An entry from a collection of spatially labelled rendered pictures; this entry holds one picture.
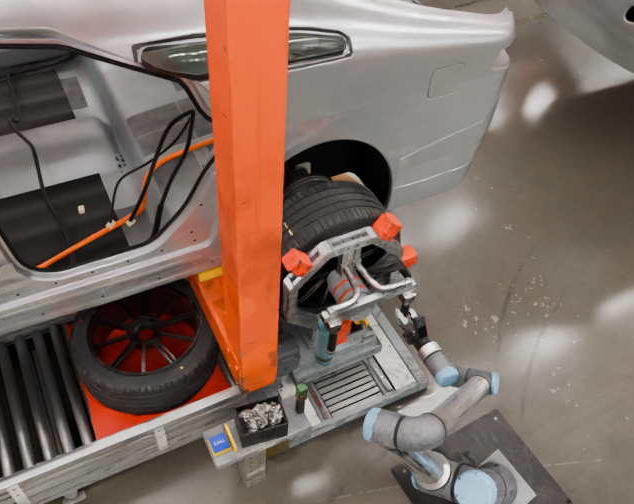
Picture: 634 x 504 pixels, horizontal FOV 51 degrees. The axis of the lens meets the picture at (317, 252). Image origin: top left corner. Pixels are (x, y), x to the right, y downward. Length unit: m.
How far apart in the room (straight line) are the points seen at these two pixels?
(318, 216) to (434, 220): 1.83
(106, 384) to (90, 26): 1.50
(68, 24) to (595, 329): 3.17
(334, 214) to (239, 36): 1.18
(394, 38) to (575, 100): 3.27
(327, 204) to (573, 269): 2.13
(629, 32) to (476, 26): 1.81
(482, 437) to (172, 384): 1.41
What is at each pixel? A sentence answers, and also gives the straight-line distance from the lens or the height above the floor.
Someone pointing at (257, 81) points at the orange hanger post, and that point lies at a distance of 1.72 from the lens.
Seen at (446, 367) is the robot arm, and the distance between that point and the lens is 2.67.
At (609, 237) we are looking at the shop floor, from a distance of 4.70.
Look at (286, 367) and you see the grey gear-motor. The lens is 3.20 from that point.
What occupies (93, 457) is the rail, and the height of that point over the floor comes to 0.34.
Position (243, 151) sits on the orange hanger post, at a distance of 1.84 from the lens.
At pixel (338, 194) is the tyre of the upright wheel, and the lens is 2.74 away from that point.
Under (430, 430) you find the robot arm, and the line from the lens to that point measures 2.28.
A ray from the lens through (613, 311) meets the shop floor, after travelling 4.29.
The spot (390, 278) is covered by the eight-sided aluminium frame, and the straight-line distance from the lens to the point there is 2.97.
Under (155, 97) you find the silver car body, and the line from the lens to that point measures 3.47.
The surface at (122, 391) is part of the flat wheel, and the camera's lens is 3.01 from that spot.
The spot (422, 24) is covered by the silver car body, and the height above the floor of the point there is 1.71.
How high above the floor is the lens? 3.08
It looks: 49 degrees down
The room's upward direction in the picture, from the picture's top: 6 degrees clockwise
